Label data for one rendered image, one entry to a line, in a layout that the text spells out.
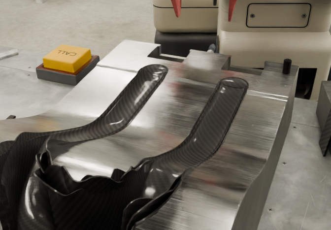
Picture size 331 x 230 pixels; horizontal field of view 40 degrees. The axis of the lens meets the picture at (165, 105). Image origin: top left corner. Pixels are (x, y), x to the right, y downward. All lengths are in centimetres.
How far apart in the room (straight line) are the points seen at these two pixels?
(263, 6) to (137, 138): 51
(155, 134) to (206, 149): 6
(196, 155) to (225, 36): 49
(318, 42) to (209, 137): 49
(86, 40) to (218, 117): 245
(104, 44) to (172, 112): 235
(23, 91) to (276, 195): 44
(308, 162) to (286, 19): 40
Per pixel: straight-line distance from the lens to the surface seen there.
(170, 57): 68
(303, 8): 94
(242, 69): 65
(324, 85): 67
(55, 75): 79
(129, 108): 55
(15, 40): 308
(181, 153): 46
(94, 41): 292
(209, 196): 35
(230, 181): 38
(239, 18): 93
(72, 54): 80
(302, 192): 57
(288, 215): 54
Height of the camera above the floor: 117
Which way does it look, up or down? 32 degrees down
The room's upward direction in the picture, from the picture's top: 1 degrees counter-clockwise
